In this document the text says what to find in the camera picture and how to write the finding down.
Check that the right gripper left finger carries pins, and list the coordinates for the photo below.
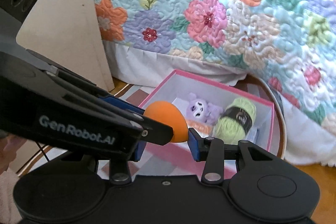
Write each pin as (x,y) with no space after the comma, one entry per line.
(119,173)

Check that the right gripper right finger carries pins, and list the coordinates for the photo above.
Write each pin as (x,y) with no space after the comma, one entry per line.
(211,151)

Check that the green yarn ball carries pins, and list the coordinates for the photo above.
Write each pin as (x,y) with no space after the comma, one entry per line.
(236,121)

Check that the purple plush toy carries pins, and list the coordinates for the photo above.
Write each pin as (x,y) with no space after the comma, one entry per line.
(202,111)

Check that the orange makeup sponge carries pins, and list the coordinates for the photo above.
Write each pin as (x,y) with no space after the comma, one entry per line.
(170,121)

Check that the clear box orange label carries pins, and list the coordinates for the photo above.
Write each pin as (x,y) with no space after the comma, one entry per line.
(202,129)

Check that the blue wet wipes pack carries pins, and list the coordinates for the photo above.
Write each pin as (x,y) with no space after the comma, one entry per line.
(253,135)

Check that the person left hand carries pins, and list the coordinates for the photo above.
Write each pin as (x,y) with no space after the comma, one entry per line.
(8,151)

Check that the pink cardboard box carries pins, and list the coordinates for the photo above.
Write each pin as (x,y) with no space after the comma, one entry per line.
(175,159)

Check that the floral quilt bedspread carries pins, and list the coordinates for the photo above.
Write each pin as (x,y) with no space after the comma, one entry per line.
(290,44)

